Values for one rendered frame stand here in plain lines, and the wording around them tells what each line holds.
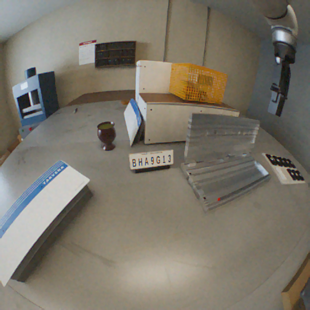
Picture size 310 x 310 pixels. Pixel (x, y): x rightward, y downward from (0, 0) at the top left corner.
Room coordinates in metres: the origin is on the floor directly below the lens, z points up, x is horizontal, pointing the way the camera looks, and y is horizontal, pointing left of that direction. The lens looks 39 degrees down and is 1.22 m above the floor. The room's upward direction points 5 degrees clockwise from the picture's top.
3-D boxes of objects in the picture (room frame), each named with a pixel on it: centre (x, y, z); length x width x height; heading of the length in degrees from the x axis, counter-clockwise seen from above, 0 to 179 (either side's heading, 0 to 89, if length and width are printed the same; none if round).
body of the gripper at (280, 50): (0.30, -0.36, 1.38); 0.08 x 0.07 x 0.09; 112
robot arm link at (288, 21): (0.31, -0.34, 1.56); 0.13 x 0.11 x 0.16; 109
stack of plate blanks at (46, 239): (0.01, 0.31, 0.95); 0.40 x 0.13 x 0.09; 159
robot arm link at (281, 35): (0.30, -0.36, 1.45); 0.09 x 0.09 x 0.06
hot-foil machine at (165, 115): (0.77, -0.24, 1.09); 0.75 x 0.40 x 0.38; 108
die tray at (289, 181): (0.37, -0.89, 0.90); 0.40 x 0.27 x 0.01; 87
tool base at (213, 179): (0.31, -0.34, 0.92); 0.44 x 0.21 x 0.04; 108
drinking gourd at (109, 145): (0.43, 0.21, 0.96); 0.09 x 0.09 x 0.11
